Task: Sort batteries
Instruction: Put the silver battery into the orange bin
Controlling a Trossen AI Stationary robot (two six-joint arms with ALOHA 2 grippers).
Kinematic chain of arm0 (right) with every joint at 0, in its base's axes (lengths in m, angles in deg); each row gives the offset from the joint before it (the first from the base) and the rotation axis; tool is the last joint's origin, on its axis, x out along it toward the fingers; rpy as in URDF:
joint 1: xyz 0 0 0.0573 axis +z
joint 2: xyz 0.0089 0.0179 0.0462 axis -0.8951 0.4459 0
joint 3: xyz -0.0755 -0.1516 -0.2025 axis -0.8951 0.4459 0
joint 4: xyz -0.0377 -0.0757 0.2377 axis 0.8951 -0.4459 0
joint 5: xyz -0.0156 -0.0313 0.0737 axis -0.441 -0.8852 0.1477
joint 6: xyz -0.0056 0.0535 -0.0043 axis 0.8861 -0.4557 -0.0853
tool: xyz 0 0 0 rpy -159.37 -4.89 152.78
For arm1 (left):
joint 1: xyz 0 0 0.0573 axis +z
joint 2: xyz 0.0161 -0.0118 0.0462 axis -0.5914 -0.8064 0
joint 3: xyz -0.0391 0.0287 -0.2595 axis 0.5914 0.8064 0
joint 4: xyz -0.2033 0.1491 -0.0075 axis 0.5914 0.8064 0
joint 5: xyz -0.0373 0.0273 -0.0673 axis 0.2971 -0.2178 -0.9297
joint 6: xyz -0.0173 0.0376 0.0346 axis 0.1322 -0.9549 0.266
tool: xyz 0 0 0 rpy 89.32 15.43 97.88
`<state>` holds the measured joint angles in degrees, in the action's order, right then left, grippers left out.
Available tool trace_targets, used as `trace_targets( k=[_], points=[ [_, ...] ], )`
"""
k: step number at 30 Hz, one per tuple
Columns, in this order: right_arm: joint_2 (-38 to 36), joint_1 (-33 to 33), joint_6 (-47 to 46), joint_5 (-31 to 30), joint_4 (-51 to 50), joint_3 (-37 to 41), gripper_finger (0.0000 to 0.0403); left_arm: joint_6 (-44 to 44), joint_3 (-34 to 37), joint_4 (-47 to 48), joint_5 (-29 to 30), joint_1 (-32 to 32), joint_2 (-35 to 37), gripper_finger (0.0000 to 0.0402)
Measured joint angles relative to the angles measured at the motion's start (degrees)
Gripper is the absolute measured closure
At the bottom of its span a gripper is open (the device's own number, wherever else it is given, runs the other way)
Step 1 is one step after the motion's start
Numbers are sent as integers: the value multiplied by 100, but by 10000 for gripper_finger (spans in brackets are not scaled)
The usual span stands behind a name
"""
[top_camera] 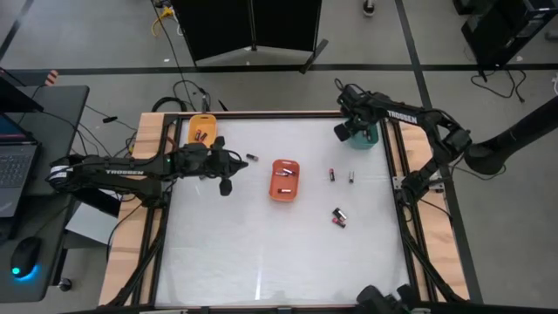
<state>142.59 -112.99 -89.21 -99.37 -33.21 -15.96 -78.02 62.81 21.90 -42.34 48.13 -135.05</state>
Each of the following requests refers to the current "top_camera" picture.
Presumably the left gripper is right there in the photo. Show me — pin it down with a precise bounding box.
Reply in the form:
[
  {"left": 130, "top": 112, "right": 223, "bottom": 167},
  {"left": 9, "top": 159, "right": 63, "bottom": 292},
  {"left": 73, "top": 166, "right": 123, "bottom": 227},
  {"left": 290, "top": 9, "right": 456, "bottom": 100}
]
[{"left": 176, "top": 135, "right": 249, "bottom": 197}]

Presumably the teal plastic bin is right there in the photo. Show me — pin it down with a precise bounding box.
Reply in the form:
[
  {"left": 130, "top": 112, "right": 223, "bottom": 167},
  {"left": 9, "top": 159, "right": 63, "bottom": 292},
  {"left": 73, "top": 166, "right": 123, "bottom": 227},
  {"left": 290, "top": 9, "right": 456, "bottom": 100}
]
[{"left": 348, "top": 124, "right": 380, "bottom": 151}]

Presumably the yellow plastic bin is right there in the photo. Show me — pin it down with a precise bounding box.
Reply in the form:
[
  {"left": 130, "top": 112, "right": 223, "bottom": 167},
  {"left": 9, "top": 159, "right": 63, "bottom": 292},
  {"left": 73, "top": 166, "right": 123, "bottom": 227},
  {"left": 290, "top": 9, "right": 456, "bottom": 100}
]
[{"left": 187, "top": 113, "right": 218, "bottom": 148}]

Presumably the red-orange plastic bin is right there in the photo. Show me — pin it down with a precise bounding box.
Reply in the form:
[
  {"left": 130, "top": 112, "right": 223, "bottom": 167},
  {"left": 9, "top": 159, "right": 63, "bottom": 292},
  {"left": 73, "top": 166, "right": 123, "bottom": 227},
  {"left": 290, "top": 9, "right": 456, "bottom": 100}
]
[{"left": 268, "top": 159, "right": 301, "bottom": 203}]

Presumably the black folding partition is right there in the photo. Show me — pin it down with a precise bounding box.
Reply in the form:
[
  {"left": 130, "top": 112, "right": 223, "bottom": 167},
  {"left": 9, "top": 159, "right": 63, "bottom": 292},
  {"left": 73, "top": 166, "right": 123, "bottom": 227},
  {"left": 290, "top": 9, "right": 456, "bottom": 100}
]
[{"left": 169, "top": 0, "right": 330, "bottom": 74}]

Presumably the black flat panel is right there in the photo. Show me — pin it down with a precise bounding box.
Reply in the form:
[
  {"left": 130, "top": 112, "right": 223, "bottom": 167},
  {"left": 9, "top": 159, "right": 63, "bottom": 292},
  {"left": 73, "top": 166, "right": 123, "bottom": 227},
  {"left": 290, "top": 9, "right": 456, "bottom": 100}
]
[{"left": 71, "top": 191, "right": 122, "bottom": 218}]

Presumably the grey flat box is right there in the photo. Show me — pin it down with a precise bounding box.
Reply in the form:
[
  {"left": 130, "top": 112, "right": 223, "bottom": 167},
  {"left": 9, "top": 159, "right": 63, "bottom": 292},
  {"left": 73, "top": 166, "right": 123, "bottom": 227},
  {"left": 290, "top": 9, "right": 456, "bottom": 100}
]
[{"left": 65, "top": 202, "right": 122, "bottom": 246}]

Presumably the black stand pole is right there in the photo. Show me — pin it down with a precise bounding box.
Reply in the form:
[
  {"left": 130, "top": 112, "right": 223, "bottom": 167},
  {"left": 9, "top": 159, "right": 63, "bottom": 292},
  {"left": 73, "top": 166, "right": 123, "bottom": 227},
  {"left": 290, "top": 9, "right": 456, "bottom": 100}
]
[{"left": 464, "top": 95, "right": 558, "bottom": 176}]

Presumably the black equipment cabinet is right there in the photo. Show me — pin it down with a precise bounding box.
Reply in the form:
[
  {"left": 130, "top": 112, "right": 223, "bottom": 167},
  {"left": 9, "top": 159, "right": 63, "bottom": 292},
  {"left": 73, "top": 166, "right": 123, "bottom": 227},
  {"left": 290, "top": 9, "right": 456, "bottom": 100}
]
[{"left": 453, "top": 0, "right": 558, "bottom": 71}]

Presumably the black desk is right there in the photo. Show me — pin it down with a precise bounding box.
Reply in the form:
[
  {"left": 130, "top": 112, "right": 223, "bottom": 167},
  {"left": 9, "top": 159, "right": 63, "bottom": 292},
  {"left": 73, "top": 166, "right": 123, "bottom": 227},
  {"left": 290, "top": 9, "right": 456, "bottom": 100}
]
[{"left": 0, "top": 85, "right": 91, "bottom": 304}]

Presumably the black rounded device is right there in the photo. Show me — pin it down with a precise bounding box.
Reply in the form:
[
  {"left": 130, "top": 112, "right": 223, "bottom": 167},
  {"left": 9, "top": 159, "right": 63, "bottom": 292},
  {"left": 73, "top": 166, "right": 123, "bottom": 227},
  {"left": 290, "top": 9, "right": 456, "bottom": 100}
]
[{"left": 356, "top": 283, "right": 422, "bottom": 314}]

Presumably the grey laptop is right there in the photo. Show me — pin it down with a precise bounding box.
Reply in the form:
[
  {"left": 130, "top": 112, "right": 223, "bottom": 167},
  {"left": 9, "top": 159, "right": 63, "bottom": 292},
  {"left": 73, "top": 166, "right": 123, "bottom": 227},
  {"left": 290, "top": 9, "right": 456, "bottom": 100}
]
[{"left": 0, "top": 112, "right": 41, "bottom": 219}]

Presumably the black computer mouse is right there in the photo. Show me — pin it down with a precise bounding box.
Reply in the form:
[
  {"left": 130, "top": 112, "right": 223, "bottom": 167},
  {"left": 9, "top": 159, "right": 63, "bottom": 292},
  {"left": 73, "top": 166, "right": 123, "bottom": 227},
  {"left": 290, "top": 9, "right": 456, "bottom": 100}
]
[{"left": 10, "top": 236, "right": 44, "bottom": 283}]

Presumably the black monitor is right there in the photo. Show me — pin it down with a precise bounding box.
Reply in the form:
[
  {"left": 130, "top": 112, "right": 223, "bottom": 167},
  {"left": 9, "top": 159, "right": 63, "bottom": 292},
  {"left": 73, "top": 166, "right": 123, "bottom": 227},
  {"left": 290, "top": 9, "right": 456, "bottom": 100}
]
[{"left": 0, "top": 67, "right": 44, "bottom": 113}]

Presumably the black aluminium table frame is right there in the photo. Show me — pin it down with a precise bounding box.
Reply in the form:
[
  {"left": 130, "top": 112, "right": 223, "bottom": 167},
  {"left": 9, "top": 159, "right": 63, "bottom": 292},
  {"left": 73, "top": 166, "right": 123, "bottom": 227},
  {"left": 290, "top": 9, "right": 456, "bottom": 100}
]
[{"left": 104, "top": 111, "right": 472, "bottom": 314}]

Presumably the thick black cable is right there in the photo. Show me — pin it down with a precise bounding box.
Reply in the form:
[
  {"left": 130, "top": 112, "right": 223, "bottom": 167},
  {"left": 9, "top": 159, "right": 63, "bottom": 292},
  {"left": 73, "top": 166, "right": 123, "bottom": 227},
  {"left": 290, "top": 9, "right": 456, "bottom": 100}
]
[{"left": 151, "top": 96, "right": 188, "bottom": 113}]

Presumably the black cable with plug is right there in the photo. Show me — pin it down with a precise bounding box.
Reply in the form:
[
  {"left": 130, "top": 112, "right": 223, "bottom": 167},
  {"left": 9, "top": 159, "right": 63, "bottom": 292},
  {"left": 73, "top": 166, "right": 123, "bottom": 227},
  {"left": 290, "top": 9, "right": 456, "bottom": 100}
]
[{"left": 469, "top": 68, "right": 528, "bottom": 105}]

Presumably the long thin black cable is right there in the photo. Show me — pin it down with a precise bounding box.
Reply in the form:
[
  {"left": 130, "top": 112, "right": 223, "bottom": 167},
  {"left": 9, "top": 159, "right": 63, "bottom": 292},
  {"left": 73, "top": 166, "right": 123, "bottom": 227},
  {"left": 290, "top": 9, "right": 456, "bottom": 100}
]
[{"left": 150, "top": 0, "right": 197, "bottom": 113}]

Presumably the yellow cable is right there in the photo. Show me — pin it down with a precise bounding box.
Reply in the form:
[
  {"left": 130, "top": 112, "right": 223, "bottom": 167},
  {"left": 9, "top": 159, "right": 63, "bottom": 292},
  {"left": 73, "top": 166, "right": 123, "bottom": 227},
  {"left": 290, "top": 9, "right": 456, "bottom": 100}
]
[{"left": 150, "top": 6, "right": 175, "bottom": 38}]

